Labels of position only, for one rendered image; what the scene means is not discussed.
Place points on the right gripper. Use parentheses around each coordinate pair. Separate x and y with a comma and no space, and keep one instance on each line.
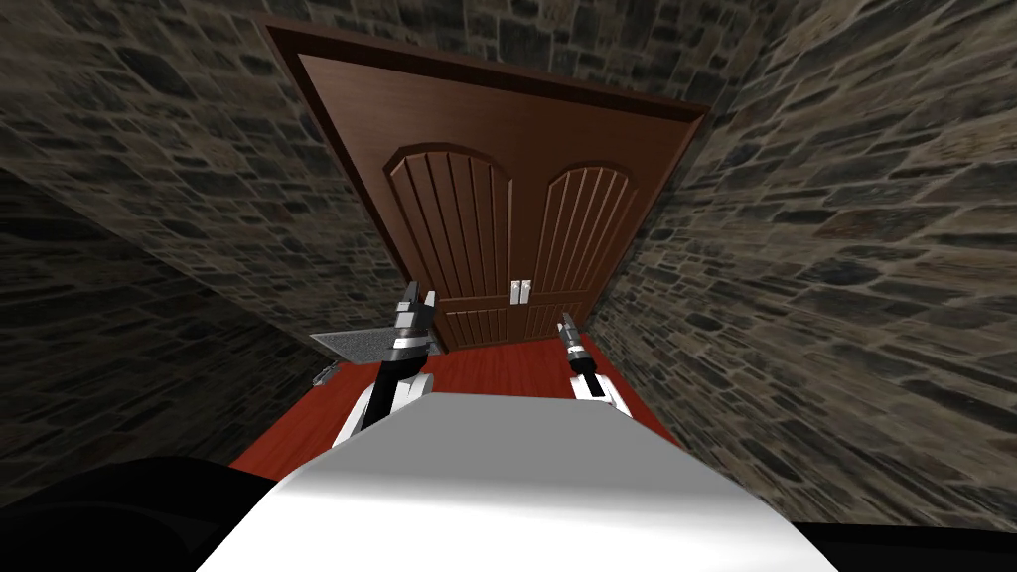
(569,334)

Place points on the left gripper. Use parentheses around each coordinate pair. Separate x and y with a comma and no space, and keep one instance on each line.
(411,326)

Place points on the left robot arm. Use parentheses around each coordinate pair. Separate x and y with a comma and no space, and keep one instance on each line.
(388,389)

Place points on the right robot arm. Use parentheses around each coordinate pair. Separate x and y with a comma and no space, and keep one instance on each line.
(591,387)

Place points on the grey flat panel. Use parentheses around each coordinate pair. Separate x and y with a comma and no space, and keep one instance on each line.
(349,345)

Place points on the small grey metal piece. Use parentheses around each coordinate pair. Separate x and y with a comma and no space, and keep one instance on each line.
(325,375)

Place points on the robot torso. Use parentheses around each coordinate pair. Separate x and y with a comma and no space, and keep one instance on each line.
(508,492)

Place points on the brown wooden door leaf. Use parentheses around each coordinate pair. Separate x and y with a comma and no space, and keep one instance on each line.
(445,127)
(604,151)

